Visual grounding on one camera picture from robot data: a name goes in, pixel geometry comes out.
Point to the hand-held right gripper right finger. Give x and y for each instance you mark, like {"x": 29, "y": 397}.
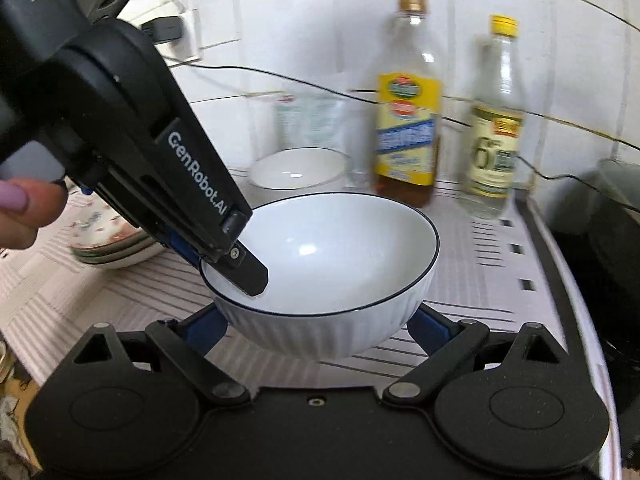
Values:
{"x": 432, "y": 330}

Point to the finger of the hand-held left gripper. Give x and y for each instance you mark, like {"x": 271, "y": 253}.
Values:
{"x": 247, "y": 275}
{"x": 181, "y": 252}

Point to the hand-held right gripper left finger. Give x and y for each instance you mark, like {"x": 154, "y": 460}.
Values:
{"x": 197, "y": 330}

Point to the large white plate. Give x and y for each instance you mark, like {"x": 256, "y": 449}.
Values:
{"x": 136, "y": 262}

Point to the blue fried egg plate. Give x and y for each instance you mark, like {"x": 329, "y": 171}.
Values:
{"x": 120, "y": 255}

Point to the pink rabbit plate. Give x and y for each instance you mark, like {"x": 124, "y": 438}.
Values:
{"x": 110, "y": 230}

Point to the white ribbed bowl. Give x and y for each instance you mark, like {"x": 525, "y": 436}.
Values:
{"x": 325, "y": 245}
{"x": 295, "y": 175}

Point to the person's left hand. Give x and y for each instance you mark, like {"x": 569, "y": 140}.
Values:
{"x": 25, "y": 217}

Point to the black charger plug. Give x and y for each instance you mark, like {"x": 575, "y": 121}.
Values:
{"x": 162, "y": 30}

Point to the black gas stove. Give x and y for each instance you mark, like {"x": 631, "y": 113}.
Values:
{"x": 575, "y": 285}

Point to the clear seasoning bag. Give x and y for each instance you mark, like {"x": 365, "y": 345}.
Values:
{"x": 310, "y": 120}

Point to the clear vinegar bottle yellow cap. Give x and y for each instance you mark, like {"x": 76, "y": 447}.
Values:
{"x": 492, "y": 150}

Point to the black wok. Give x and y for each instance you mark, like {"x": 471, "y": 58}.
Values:
{"x": 617, "y": 245}

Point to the cooking wine bottle yellow label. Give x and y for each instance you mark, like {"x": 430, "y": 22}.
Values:
{"x": 407, "y": 125}

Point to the white wall socket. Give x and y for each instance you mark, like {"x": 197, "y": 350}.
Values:
{"x": 192, "y": 40}

